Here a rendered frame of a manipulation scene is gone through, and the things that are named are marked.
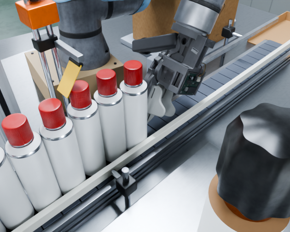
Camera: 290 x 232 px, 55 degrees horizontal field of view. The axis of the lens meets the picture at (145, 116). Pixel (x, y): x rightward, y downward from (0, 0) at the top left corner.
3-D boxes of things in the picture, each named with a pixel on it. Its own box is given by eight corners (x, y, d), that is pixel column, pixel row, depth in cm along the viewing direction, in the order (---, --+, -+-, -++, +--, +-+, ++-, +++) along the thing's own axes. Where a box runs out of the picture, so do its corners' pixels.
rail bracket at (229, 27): (233, 75, 91) (245, 26, 80) (214, 66, 95) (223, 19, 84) (238, 71, 93) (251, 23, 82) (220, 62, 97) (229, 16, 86)
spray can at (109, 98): (108, 167, 57) (97, 86, 44) (98, 151, 61) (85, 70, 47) (131, 158, 59) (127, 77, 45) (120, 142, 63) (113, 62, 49)
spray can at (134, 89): (135, 157, 59) (132, 76, 46) (118, 144, 62) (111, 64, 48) (152, 144, 62) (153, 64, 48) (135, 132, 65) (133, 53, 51)
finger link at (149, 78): (140, 103, 56) (157, 61, 53) (135, 100, 56) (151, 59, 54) (154, 103, 59) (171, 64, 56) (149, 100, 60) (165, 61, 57)
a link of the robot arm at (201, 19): (173, -5, 51) (195, 7, 57) (164, 20, 52) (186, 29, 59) (207, 6, 47) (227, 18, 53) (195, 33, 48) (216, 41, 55)
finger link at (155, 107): (151, 135, 56) (169, 93, 53) (131, 120, 59) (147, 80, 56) (160, 134, 58) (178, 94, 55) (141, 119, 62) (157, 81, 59)
